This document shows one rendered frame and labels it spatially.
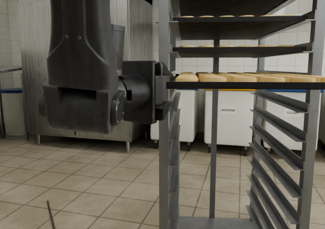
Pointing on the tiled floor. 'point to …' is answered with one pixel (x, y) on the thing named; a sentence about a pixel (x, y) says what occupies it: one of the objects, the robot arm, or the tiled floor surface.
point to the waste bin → (13, 111)
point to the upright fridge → (33, 61)
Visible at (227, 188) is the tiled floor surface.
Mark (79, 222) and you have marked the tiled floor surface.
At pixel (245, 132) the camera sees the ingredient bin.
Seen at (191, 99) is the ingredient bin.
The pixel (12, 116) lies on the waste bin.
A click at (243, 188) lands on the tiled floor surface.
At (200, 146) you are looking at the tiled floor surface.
